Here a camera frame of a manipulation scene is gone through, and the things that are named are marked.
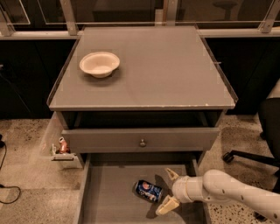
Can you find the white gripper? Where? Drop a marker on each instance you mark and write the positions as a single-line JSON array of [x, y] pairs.
[[179, 188]]

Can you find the blue pepsi can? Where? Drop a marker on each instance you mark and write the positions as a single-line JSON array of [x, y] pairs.
[[148, 191]]

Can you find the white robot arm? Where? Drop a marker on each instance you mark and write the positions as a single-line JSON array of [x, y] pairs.
[[217, 186]]

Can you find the round metal drawer knob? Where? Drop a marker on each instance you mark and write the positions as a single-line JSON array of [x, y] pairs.
[[142, 143]]

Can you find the grey top drawer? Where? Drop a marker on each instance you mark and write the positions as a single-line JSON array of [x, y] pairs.
[[121, 131]]

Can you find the open grey middle drawer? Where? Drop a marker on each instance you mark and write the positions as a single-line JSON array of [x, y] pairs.
[[107, 191]]

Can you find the grey drawer cabinet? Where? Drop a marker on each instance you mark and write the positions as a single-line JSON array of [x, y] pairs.
[[162, 68]]

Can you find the orange bottle in bin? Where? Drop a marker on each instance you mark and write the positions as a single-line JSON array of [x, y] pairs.
[[63, 146]]

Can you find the black office chair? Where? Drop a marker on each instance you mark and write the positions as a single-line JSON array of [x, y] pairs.
[[269, 117]]

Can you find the white paper bowl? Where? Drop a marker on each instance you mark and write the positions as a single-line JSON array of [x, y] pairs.
[[99, 64]]

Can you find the metal window railing frame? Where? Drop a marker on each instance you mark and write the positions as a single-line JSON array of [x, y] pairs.
[[57, 19]]

